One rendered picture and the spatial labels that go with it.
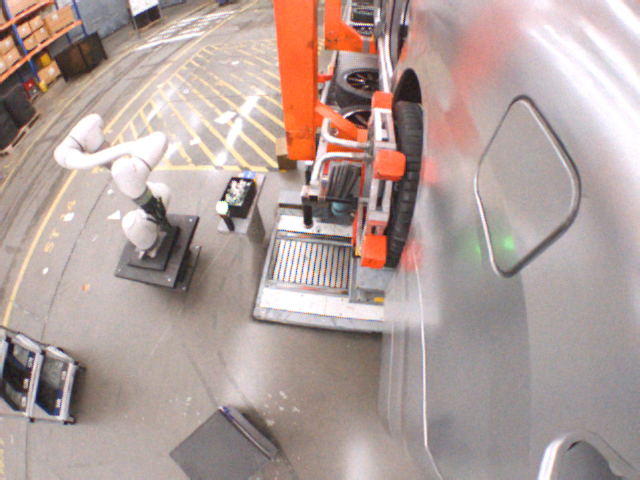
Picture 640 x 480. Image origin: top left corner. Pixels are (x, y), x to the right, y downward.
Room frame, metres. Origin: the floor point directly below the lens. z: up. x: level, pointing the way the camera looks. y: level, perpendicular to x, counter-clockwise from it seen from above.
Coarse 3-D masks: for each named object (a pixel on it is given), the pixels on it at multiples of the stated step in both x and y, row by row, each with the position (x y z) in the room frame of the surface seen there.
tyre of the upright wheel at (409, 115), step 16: (400, 112) 0.80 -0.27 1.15; (416, 112) 0.75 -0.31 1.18; (400, 128) 0.74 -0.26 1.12; (416, 128) 0.67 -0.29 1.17; (416, 144) 0.61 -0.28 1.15; (416, 160) 0.57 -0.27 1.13; (416, 176) 0.53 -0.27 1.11; (400, 192) 0.52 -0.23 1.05; (416, 192) 0.50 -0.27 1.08; (400, 208) 0.47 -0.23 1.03; (400, 224) 0.44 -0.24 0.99; (400, 240) 0.42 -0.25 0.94; (400, 256) 0.40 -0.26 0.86
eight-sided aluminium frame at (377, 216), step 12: (372, 120) 0.87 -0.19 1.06; (384, 120) 0.81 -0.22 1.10; (384, 144) 0.65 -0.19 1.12; (372, 180) 0.57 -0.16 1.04; (372, 192) 0.54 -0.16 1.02; (384, 192) 0.55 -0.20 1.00; (360, 204) 0.81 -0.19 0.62; (372, 204) 0.51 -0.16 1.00; (384, 204) 0.51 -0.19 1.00; (360, 216) 0.74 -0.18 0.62; (372, 216) 0.49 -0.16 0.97; (384, 216) 0.48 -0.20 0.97; (360, 228) 0.67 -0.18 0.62; (384, 228) 0.47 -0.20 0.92; (360, 240) 0.54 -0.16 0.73; (360, 252) 0.48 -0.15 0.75
